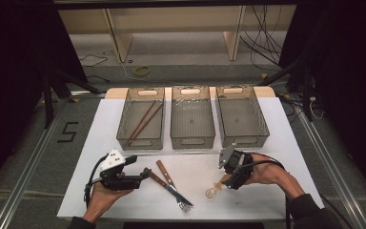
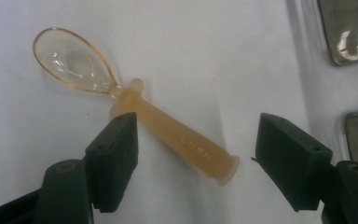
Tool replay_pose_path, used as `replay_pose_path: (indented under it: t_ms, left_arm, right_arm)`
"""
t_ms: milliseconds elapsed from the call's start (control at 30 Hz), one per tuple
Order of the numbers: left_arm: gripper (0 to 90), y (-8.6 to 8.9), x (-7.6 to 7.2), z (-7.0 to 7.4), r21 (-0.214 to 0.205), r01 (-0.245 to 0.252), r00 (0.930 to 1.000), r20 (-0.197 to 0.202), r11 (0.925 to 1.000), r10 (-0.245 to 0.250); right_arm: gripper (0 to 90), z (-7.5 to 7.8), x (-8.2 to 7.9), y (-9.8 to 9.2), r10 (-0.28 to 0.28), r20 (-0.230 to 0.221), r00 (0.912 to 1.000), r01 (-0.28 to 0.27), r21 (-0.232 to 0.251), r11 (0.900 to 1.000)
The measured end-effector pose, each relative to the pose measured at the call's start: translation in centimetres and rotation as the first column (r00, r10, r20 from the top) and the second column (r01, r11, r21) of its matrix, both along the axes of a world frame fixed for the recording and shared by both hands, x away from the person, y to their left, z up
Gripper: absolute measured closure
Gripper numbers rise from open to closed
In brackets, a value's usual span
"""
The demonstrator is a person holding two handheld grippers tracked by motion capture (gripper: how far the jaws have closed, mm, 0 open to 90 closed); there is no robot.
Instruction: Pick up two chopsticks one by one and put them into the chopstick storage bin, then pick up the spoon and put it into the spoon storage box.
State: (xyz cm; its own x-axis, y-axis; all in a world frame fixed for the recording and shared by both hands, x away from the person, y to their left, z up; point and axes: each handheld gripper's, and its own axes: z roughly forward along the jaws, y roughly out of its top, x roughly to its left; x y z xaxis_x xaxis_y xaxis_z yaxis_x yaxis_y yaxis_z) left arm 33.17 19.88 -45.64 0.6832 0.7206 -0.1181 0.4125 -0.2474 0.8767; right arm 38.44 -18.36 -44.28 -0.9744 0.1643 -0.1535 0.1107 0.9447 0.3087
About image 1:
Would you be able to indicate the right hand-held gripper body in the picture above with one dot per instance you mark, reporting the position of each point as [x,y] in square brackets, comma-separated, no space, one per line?
[239,165]

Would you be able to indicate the black curtain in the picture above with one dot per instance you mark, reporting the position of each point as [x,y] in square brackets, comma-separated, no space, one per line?
[355,63]
[12,63]

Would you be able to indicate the small wooden spoon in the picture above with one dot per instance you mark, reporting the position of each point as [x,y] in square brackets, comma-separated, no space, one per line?
[219,184]

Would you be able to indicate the white table mat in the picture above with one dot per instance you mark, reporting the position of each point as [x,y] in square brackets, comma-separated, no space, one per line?
[197,171]

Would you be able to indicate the grey transparent plastic bin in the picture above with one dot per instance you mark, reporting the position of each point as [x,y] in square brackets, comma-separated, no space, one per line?
[243,143]
[139,144]
[192,144]

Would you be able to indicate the aluminium floor rail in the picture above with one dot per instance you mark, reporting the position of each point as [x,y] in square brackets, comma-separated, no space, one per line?
[333,175]
[28,165]

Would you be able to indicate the person's right hand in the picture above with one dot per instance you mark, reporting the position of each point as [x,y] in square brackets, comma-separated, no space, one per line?
[267,175]

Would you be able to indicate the black metal stand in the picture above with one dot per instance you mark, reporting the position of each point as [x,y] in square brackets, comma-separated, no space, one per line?
[306,95]
[47,105]

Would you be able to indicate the light wooden desk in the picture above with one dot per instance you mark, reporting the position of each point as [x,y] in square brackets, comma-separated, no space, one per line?
[171,19]

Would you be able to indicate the brown wooden chopstick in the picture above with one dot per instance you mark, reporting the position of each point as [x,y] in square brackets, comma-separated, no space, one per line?
[147,122]
[142,120]

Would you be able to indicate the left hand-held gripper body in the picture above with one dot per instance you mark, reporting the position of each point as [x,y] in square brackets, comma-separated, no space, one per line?
[112,162]

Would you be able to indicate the person's left hand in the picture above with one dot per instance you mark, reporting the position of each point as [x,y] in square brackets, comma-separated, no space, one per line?
[103,200]

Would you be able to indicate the yellow tape roll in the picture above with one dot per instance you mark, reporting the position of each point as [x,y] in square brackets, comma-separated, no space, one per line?
[135,71]

